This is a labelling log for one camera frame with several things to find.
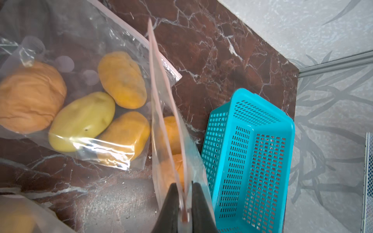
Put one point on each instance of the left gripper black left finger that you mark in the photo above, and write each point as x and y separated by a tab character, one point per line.
167	221

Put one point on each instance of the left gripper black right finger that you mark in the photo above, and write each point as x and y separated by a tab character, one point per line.
202	220

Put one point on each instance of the clear dotted zipper bag back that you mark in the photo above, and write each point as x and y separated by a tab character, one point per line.
179	175

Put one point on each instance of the clear dotted zipper bag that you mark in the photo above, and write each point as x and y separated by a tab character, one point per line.
21	215
73	37
179	175

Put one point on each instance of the green potato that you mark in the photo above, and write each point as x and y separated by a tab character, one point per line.
81	121

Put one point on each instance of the clear dotted zipper bag front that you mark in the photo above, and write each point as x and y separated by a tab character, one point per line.
21	215

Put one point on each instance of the yellow orange potato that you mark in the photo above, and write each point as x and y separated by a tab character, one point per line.
31	97

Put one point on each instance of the teal plastic basket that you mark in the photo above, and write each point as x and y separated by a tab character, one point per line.
247	154

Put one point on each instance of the white wire mesh basket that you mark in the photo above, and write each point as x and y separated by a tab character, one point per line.
367	209

